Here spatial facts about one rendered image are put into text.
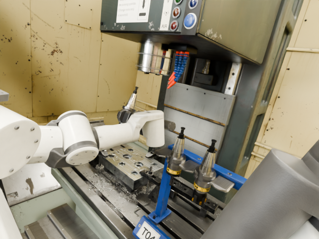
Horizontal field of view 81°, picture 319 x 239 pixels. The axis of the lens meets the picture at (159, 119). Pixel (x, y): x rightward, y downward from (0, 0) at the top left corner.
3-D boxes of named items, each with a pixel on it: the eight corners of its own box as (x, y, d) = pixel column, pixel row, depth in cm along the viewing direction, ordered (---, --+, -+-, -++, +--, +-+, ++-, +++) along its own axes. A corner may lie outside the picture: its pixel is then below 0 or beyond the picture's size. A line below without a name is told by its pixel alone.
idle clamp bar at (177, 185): (211, 222, 80) (214, 210, 79) (163, 192, 94) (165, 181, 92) (215, 216, 84) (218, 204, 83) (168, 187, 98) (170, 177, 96)
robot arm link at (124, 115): (145, 112, 85) (160, 116, 75) (138, 132, 85) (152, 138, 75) (121, 103, 78) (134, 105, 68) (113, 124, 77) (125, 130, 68)
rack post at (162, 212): (156, 225, 74) (170, 159, 66) (146, 216, 77) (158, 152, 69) (171, 213, 81) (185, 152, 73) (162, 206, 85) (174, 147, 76)
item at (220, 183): (225, 195, 49) (226, 192, 49) (207, 185, 52) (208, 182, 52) (234, 185, 54) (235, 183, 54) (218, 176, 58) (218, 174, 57)
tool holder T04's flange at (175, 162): (188, 164, 63) (189, 158, 63) (176, 169, 59) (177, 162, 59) (174, 156, 68) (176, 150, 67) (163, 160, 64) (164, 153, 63)
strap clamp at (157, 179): (155, 203, 85) (160, 175, 81) (136, 188, 93) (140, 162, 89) (159, 200, 88) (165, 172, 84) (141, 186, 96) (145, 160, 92)
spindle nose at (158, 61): (177, 77, 83) (182, 49, 80) (149, 73, 73) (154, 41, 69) (154, 72, 94) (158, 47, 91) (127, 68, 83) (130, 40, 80)
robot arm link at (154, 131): (134, 141, 71) (149, 149, 61) (132, 113, 68) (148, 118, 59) (158, 135, 77) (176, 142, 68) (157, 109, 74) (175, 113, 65)
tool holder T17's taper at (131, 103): (130, 108, 88) (135, 95, 88) (136, 110, 85) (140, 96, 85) (122, 105, 84) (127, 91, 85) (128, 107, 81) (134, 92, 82)
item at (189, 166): (190, 175, 56) (191, 172, 56) (176, 167, 59) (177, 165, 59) (201, 168, 61) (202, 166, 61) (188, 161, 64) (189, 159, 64)
